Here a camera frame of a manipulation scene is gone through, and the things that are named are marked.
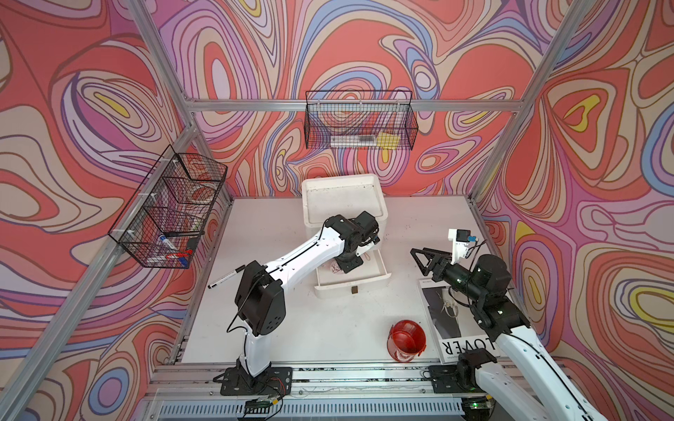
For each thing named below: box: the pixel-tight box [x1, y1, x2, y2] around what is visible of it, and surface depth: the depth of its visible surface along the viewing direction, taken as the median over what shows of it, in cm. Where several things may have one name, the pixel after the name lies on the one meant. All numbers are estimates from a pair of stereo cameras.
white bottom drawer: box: [314, 249, 393, 299], surface depth 90 cm
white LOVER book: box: [417, 278, 501, 364], surface depth 81 cm
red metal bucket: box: [387, 319, 427, 363], surface depth 75 cm
